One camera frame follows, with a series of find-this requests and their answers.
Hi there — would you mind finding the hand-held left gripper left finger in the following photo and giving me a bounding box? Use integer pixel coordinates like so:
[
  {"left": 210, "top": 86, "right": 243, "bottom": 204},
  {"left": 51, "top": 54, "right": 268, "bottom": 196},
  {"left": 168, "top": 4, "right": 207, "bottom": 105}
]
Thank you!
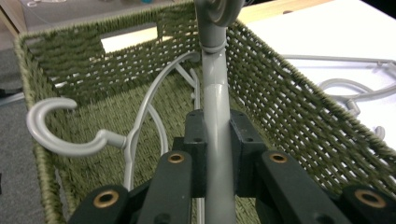
[{"left": 172, "top": 109, "right": 208, "bottom": 199}]

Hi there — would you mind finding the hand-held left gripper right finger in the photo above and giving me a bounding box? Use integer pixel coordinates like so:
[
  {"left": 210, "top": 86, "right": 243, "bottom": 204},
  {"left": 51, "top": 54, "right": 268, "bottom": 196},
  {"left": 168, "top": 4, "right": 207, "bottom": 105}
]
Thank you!
[{"left": 229, "top": 109, "right": 268, "bottom": 199}]

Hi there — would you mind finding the grey plastic hanger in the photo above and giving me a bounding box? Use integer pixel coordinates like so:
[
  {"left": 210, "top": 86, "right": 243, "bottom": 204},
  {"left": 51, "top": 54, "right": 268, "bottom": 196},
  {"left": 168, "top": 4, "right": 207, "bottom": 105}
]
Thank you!
[
  {"left": 192, "top": 0, "right": 248, "bottom": 224},
  {"left": 279, "top": 53, "right": 396, "bottom": 142},
  {"left": 25, "top": 50, "right": 206, "bottom": 224}
]

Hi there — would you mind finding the green woven basket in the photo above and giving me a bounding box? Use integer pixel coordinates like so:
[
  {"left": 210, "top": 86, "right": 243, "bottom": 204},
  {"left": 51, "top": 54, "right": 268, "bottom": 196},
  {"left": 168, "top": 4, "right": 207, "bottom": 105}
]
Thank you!
[{"left": 13, "top": 0, "right": 396, "bottom": 224}]

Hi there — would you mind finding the white board mat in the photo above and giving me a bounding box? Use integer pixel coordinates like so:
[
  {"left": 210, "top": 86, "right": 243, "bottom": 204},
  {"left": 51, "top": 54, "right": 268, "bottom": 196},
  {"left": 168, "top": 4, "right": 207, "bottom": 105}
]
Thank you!
[{"left": 244, "top": 0, "right": 396, "bottom": 152}]

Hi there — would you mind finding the wooden shelf unit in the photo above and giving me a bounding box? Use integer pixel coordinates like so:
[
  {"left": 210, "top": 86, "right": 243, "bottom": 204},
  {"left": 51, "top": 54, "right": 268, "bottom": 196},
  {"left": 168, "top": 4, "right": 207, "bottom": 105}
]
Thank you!
[{"left": 0, "top": 4, "right": 30, "bottom": 40}]

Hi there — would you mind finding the aluminium rail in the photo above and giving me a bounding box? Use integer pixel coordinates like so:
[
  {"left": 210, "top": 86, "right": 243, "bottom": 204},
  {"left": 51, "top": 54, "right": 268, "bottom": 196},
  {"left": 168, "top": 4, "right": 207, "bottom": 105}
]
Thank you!
[{"left": 0, "top": 91, "right": 26, "bottom": 107}]

